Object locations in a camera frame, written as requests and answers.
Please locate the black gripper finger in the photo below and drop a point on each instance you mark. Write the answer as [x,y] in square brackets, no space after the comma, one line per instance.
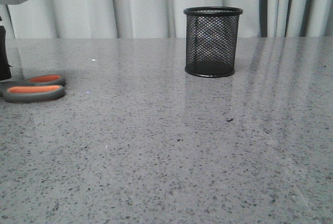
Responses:
[4,65]

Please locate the grey orange handled scissors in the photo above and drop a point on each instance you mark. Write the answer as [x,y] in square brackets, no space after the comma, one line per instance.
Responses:
[38,89]

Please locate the grey fabric curtain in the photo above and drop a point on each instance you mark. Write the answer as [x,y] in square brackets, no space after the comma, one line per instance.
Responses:
[43,19]

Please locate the black mesh pen cup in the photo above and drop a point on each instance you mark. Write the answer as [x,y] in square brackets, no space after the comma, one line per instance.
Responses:
[211,39]

